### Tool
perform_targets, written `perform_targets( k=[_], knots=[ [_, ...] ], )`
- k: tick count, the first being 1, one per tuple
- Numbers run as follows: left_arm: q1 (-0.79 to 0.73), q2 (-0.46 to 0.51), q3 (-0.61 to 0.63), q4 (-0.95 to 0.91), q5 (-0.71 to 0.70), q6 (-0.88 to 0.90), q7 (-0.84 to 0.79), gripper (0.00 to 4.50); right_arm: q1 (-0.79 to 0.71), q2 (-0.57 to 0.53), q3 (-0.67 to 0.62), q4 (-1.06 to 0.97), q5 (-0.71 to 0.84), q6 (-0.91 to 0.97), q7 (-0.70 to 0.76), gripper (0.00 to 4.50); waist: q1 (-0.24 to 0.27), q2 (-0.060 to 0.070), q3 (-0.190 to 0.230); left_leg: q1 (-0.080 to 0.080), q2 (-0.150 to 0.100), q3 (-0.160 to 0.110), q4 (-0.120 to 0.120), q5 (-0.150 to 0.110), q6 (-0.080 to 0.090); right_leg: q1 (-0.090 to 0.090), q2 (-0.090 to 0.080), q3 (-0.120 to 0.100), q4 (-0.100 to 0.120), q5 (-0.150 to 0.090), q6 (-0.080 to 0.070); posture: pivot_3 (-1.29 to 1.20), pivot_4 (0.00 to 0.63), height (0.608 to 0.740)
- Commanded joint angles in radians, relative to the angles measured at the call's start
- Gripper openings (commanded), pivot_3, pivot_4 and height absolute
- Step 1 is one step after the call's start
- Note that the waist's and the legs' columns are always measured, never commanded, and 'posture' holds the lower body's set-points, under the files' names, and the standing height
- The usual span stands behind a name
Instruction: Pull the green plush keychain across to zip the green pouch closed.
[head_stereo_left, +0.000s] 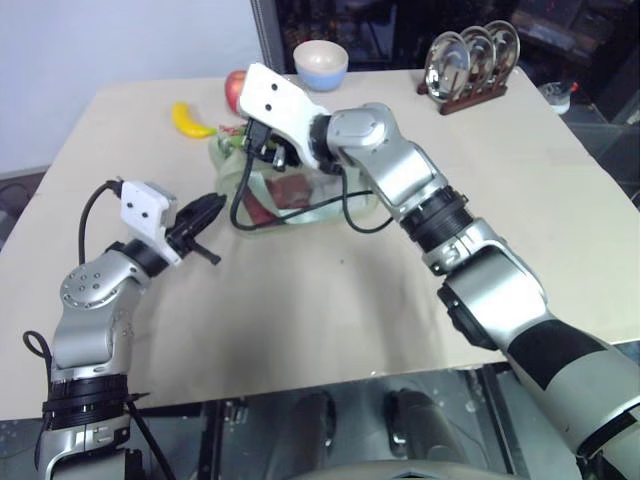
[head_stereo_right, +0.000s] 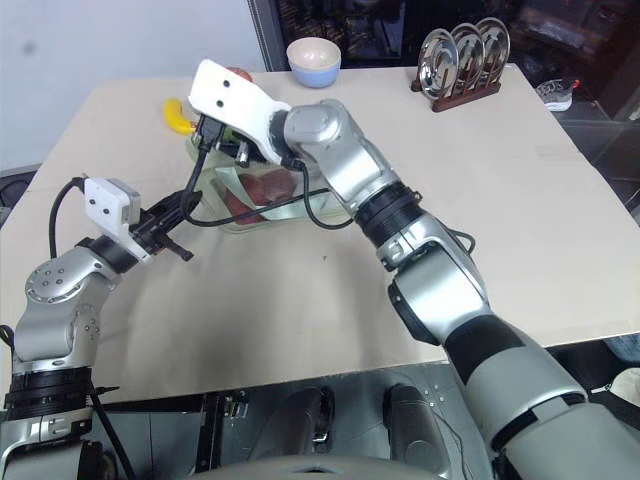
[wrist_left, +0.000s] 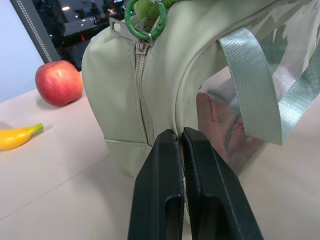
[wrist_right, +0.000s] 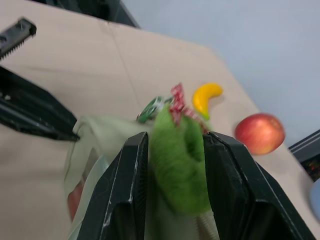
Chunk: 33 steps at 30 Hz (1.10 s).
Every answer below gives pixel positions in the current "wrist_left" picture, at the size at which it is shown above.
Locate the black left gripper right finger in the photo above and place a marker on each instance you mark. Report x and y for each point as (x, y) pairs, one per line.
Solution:
(220, 195)

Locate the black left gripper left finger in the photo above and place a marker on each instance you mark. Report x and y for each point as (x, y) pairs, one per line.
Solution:
(155, 190)

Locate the light green zipper pouch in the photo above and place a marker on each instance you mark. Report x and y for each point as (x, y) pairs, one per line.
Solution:
(175, 75)

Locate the red apple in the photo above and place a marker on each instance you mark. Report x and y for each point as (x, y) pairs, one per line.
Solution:
(59, 83)

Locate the yellow toy banana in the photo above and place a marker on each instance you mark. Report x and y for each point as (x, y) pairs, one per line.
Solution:
(17, 136)

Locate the dark window frame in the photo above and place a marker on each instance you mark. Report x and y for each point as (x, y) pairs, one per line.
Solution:
(37, 27)

